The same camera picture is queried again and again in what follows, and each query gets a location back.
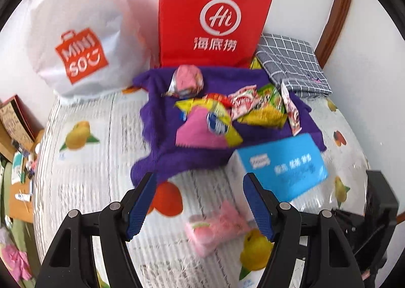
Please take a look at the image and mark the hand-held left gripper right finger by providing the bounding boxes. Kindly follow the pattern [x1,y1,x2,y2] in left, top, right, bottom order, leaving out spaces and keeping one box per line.
[243,172,364,288]

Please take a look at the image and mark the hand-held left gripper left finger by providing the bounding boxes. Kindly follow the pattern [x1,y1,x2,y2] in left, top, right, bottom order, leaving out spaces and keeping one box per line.
[33,172,158,288]

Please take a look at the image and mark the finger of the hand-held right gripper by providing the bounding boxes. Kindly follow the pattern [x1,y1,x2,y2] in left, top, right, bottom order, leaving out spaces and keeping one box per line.
[365,170,400,235]

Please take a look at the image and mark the pink peach print snack packet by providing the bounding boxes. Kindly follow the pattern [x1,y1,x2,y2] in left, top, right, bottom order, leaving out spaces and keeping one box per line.
[185,201,257,257]

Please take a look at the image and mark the pink yellow snack packet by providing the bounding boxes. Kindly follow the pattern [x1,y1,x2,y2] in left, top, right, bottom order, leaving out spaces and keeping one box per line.
[175,98,244,149]

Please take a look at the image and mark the long white pink snack packet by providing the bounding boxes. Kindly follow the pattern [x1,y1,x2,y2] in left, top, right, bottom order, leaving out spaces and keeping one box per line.
[281,81,301,136]

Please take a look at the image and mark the strawberry print snack packet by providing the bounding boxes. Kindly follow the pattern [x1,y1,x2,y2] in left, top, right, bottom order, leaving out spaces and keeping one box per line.
[206,85,258,121]

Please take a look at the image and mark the green snack packet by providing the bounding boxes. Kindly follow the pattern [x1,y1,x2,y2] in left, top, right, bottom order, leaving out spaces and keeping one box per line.
[256,84,285,114]

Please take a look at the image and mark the pink foil snack packet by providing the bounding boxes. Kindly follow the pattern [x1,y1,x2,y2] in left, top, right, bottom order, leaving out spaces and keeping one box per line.
[163,65,204,99]

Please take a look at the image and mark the blue tissue pack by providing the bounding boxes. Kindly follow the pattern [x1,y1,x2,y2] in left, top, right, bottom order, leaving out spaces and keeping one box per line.
[228,133,330,209]

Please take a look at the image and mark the purple towel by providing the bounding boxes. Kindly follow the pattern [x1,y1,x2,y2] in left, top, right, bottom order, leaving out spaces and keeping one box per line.
[130,67,327,185]

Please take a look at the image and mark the pink cloth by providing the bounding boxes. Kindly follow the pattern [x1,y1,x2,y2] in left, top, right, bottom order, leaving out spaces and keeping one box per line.
[0,242,32,280]

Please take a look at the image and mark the grey checked folded cloth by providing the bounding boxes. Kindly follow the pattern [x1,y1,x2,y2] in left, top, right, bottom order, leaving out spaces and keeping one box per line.
[255,33,333,99]

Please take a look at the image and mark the white plastic shopping bag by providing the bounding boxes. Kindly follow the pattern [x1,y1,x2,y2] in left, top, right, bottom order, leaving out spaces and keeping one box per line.
[24,0,152,100]

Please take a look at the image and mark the red paper bag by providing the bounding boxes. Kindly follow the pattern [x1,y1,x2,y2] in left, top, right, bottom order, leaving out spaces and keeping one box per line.
[157,0,277,70]

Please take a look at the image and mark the brown wooden door frame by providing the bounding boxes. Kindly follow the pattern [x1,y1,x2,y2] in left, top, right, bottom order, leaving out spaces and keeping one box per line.
[315,0,356,69]

